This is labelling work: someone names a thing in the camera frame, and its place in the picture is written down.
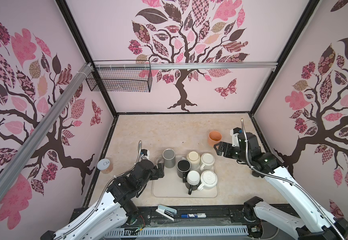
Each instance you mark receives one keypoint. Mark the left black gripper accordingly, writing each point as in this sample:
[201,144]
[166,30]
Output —
[160,169]

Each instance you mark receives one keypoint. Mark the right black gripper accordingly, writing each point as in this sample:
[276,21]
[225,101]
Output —
[227,146]

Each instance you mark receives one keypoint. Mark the grey mug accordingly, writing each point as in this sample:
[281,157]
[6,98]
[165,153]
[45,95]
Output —
[167,158]

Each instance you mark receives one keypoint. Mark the peach orange mug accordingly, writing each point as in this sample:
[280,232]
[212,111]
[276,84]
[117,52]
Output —
[214,137]

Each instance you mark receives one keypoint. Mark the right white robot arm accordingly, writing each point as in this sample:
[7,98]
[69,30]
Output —
[313,222]

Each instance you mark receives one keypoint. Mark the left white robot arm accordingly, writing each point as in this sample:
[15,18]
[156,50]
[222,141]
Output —
[114,207]

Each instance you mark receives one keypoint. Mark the cream mug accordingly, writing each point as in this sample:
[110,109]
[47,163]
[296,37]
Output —
[194,158]

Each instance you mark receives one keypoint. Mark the black and white mug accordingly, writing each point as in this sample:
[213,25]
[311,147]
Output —
[192,181]

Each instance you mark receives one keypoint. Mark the white ribbed mug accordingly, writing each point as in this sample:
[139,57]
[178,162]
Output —
[208,180]

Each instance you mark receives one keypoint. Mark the clear plastic tray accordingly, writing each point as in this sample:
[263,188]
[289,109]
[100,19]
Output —
[171,186]

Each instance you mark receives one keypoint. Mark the white stapler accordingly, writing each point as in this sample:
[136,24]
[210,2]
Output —
[166,212]

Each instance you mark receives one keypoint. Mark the orange can white lid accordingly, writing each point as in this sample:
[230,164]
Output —
[105,166]

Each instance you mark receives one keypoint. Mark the blue white marker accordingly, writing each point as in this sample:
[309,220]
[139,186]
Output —
[196,216]

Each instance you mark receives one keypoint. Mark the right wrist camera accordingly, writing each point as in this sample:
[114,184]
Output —
[234,133]

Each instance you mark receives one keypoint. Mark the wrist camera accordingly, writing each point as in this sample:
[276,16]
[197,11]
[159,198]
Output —
[234,133]
[145,154]

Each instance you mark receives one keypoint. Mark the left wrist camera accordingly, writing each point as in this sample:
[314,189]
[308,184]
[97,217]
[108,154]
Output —
[145,154]

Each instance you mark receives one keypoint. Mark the white slotted cable duct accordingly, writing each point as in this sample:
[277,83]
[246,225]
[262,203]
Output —
[204,231]

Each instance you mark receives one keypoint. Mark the back aluminium rail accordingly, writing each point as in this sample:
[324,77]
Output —
[187,66]

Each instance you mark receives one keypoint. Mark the aluminium rail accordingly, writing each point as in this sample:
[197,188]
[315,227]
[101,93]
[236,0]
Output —
[187,66]
[16,165]

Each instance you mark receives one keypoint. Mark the black wire basket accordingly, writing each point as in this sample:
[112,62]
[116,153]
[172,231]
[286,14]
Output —
[121,76]

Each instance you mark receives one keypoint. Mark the left aluminium rail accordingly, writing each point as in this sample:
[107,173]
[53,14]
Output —
[16,165]

